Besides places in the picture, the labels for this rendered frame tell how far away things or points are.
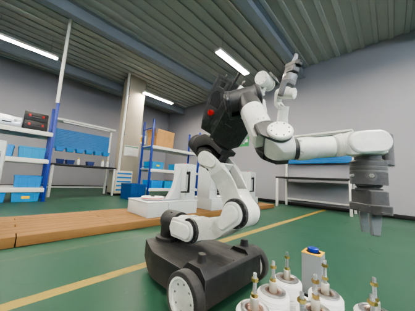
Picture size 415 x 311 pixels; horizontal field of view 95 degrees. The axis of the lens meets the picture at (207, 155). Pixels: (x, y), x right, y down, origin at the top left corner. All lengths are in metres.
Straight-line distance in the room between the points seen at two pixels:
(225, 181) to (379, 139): 0.63
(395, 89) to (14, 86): 10.42
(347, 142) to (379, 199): 0.17
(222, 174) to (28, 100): 8.17
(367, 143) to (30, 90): 8.80
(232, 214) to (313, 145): 0.48
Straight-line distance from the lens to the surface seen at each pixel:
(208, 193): 3.24
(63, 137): 6.21
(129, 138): 6.89
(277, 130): 0.62
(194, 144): 1.17
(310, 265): 0.96
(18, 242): 2.12
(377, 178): 0.70
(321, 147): 0.65
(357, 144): 0.67
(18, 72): 9.01
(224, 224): 0.96
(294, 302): 0.84
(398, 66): 6.21
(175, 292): 1.00
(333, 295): 0.82
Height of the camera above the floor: 0.58
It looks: 7 degrees up
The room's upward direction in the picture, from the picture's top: 3 degrees clockwise
